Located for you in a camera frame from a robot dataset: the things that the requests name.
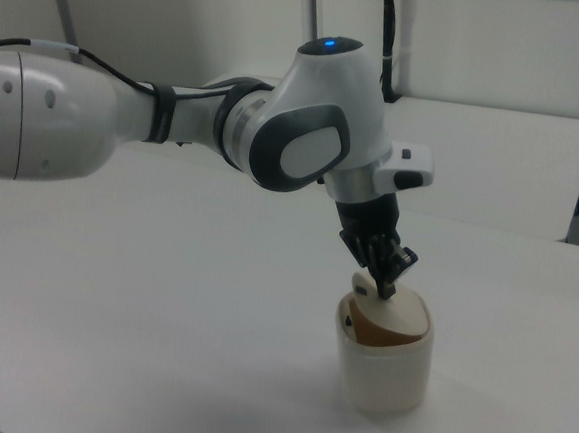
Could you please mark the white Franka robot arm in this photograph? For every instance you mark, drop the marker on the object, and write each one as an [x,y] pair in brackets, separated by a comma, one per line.
[324,94]

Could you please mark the black camera stand pole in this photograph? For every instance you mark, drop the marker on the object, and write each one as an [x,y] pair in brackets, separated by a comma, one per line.
[389,44]

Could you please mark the cream cup with lid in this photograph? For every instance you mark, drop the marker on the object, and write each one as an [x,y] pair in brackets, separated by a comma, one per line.
[383,369]

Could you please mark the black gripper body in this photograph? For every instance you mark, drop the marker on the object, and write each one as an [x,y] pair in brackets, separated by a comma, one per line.
[367,217]

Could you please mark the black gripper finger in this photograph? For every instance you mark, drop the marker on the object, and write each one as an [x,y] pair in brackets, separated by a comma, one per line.
[406,260]
[371,258]

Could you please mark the grey metal partition post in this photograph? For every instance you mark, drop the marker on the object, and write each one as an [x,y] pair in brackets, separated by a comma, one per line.
[312,7]

